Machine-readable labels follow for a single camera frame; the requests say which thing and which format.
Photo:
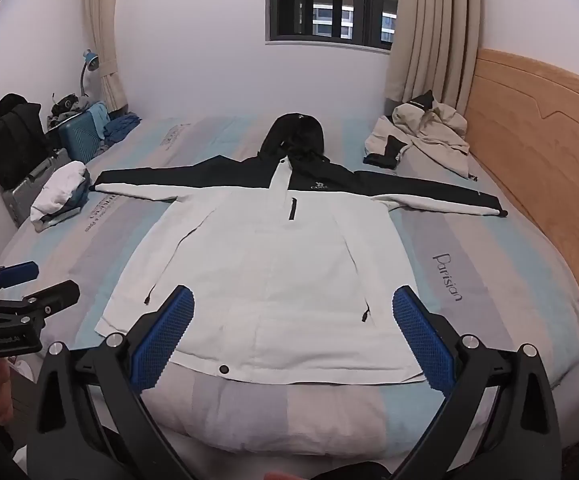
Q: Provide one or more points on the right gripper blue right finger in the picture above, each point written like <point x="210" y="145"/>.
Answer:
<point x="521" y="439"/>

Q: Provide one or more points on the light blue garment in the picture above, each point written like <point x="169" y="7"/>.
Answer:
<point x="99" y="114"/>

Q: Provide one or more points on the dark window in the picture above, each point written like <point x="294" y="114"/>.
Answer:
<point x="365" y="23"/>

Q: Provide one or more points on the blue desk lamp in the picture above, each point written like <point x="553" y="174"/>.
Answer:
<point x="90" y="64"/>

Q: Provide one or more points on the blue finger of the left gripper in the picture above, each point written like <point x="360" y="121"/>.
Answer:
<point x="18" y="274"/>
<point x="49" y="302"/>

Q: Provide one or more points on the beige curtain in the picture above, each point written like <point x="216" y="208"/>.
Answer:
<point x="434" y="49"/>
<point x="99" y="18"/>

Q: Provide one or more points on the beige and black jacket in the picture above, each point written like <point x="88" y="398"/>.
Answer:
<point x="435" y="129"/>

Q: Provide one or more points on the black backpack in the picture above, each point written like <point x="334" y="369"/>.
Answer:
<point x="23" y="143"/>

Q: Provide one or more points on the teal suitcase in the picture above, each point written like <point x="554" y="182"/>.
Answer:
<point x="77" y="135"/>

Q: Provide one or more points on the folded white and blue clothes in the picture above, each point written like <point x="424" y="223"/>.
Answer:
<point x="62" y="196"/>

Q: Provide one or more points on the beige right curtain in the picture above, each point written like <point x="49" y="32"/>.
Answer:
<point x="434" y="49"/>

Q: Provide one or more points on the white and black hooded jacket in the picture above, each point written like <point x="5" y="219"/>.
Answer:
<point x="292" y="260"/>

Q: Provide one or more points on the dark blue garment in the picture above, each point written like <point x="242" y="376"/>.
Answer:
<point x="119" y="128"/>

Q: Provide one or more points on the beige left curtain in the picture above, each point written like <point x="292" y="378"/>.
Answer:
<point x="99" y="18"/>

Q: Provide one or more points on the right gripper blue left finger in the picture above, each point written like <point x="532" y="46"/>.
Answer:
<point x="90" y="421"/>

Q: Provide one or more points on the striped bed duvet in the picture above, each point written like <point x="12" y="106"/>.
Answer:
<point x="498" y="278"/>

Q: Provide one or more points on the wooden headboard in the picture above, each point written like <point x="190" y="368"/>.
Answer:
<point x="523" y="128"/>

